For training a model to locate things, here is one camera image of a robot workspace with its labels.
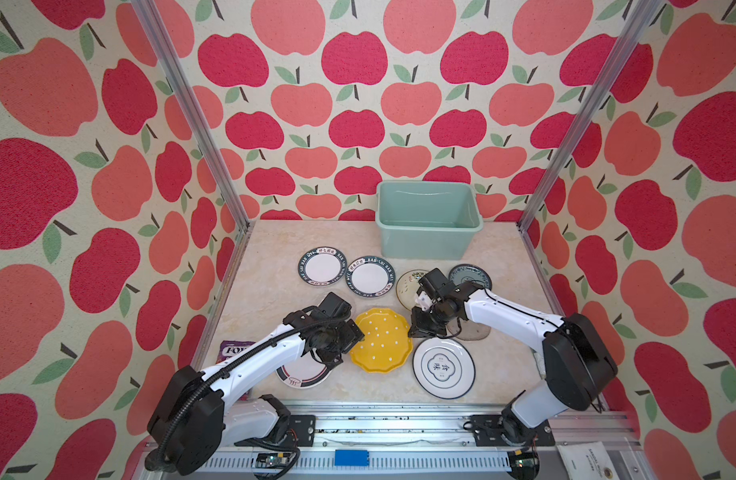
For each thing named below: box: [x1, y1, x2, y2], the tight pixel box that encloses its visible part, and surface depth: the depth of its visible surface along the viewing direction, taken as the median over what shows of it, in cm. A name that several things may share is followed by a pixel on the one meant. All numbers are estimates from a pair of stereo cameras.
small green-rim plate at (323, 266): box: [298, 246, 348, 286], surface depth 111 cm
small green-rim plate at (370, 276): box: [345, 256, 396, 298], surface depth 108 cm
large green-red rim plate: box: [276, 348, 333, 389], surface depth 84 cm
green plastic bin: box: [375, 180, 484, 260], surface depth 113 cm
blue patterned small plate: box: [449, 263, 492, 291], surface depth 107 cm
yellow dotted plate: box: [350, 307, 412, 373], surface depth 86 cm
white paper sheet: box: [556, 441, 620, 480], surface depth 70 cm
